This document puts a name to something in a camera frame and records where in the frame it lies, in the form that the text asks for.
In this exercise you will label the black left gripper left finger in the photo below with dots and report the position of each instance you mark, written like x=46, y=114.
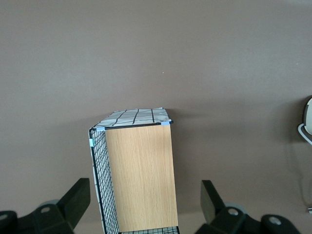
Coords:
x=75, y=200

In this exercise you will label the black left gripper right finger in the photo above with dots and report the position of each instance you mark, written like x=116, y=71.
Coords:
x=212, y=204

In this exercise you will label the white two-slot toaster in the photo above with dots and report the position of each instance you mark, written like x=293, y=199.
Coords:
x=309, y=114

